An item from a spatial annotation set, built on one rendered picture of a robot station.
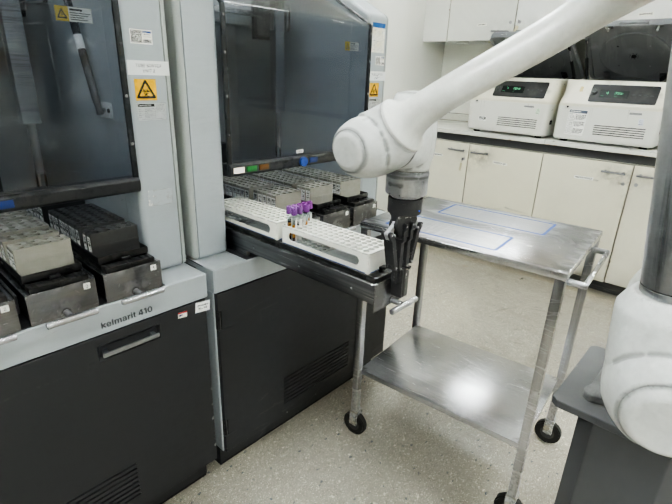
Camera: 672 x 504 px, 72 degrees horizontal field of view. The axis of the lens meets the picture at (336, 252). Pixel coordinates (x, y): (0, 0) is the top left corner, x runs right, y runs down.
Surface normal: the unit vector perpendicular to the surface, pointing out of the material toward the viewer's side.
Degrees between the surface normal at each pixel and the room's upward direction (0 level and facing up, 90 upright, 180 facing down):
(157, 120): 90
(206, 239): 90
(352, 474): 0
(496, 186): 90
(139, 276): 90
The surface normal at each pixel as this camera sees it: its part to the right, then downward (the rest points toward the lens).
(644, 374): -0.77, -0.40
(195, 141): 0.74, 0.26
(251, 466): 0.04, -0.93
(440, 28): -0.67, 0.24
